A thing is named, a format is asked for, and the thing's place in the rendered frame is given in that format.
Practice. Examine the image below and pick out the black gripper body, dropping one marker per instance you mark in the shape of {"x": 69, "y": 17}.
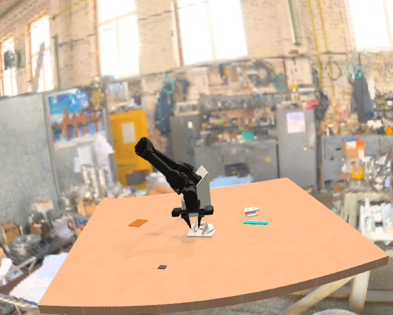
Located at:
{"x": 192, "y": 208}

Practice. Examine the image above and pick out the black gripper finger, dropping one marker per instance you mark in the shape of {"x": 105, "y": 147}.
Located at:
{"x": 187, "y": 220}
{"x": 199, "y": 219}

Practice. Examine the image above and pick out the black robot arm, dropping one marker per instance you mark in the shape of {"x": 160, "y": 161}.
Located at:
{"x": 178, "y": 175}

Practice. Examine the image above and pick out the orange rectangular plate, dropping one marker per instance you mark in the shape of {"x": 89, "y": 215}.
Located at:
{"x": 138, "y": 222}

